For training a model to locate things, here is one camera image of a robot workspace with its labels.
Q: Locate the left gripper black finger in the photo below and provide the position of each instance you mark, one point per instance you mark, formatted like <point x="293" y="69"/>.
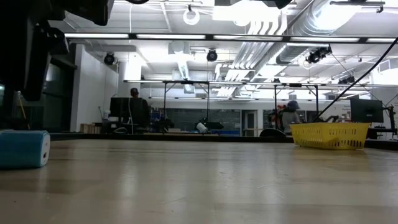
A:
<point x="11" y="62"/>
<point x="35" y="62"/>

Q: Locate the teal wall charger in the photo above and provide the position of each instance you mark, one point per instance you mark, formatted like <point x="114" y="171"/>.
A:
<point x="21" y="149"/>

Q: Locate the long overhead light bar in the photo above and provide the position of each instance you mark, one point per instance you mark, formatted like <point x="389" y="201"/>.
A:
<point x="248" y="38"/>

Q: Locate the black ceiling spotlight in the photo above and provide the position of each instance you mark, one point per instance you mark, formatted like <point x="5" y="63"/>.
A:
<point x="212" y="55"/>
<point x="109" y="58"/>

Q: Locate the black ceiling fixture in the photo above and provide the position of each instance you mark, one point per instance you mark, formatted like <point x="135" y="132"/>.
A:
<point x="317" y="55"/>

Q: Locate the wooden boxes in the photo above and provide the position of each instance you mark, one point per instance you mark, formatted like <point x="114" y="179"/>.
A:
<point x="90" y="128"/>

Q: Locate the black monitor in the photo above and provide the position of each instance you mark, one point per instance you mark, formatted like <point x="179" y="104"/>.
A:
<point x="119" y="107"/>
<point x="366" y="110"/>

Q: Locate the person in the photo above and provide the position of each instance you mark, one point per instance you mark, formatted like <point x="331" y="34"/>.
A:
<point x="140" y="109"/>
<point x="290" y="116"/>

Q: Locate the grey door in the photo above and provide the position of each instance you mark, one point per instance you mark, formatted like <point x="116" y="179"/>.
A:
<point x="249" y="123"/>

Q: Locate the black background robot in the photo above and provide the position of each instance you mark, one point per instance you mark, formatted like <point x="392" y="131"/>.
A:
<point x="214" y="125"/>

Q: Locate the yellow plastic basket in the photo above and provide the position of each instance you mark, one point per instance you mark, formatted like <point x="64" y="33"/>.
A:
<point x="329" y="135"/>

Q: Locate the white roll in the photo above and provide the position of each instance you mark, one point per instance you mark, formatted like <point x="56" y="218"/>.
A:
<point x="202" y="127"/>

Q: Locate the silver ventilation duct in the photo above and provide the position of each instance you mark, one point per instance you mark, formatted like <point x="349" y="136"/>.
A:
<point x="306" y="28"/>

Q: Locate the black ceiling rail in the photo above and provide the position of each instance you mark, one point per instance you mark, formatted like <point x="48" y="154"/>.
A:
<point x="357" y="2"/>

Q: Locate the black frame stand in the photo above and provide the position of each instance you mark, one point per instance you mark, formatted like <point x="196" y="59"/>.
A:
<point x="295" y="84"/>
<point x="186" y="82"/>

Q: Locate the black aluminium table frame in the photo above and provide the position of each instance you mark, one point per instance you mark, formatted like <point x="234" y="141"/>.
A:
<point x="186" y="137"/>

